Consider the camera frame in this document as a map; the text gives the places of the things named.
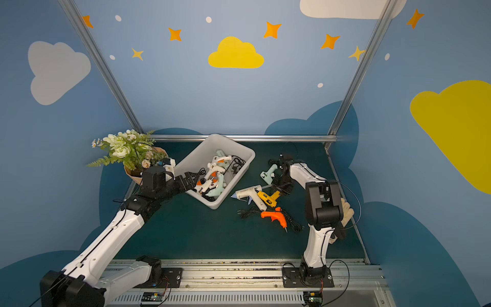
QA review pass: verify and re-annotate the yellow glue gun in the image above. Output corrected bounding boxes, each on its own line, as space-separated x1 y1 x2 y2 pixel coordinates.
258 191 281 208

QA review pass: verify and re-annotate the white glue gun red switch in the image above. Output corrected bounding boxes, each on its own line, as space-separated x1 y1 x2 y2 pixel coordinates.
193 177 218 194

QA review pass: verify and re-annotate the small mint glue gun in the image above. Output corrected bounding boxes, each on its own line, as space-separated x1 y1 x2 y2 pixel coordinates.
207 173 226 198

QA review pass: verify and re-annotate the large white Greeler glue gun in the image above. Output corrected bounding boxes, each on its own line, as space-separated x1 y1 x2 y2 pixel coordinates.
231 185 267 212

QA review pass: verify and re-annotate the small white orange-trigger glue gun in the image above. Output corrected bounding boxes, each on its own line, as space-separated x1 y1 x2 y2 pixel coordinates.
205 163 226 180

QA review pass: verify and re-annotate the white glue gun orange trigger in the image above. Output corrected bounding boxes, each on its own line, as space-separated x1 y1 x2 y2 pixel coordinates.
211 156 232 168

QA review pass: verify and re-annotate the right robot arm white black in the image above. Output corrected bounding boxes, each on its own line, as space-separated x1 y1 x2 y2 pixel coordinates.
272 154 344 286

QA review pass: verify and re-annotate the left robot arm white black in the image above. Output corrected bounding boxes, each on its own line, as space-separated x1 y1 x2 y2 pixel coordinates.
40 165 199 306

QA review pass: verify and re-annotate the white plastic storage box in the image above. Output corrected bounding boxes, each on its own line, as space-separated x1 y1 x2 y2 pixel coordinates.
174 134 255 210

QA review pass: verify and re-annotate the artificial flower plant in pot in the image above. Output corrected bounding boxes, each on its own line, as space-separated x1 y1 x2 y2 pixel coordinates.
87 129 169 185

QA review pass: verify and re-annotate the beige work glove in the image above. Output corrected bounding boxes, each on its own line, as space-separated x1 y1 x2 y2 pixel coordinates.
329 198 354 244

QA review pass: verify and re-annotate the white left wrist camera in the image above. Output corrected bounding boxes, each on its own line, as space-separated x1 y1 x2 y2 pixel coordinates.
162 157 176 182

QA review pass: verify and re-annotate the black coiled power cord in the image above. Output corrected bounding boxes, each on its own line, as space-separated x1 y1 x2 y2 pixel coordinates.
237 206 262 220

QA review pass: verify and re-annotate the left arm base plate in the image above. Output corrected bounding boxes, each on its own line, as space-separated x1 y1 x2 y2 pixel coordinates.
139 267 184 289

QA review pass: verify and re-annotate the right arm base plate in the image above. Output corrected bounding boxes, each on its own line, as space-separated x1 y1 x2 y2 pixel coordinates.
281 266 334 288

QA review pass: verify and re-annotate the aluminium rail frame front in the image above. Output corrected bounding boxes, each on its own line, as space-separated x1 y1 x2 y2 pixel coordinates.
102 259 395 306

